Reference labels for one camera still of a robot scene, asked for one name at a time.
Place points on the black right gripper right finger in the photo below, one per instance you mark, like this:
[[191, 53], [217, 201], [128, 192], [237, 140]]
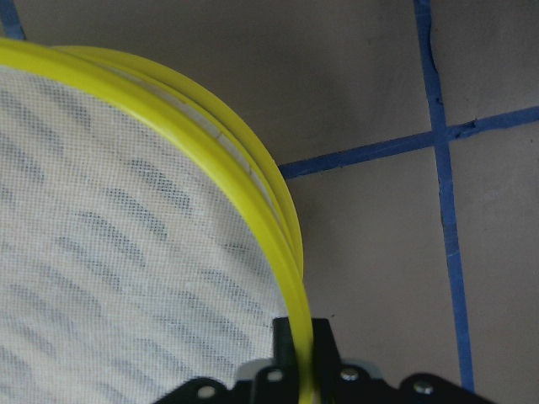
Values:
[[338, 380]]

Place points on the yellow bamboo steamer bottom layer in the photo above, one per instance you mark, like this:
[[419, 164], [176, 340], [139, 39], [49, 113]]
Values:
[[215, 108]]

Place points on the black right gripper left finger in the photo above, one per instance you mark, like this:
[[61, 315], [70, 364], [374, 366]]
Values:
[[280, 380]]

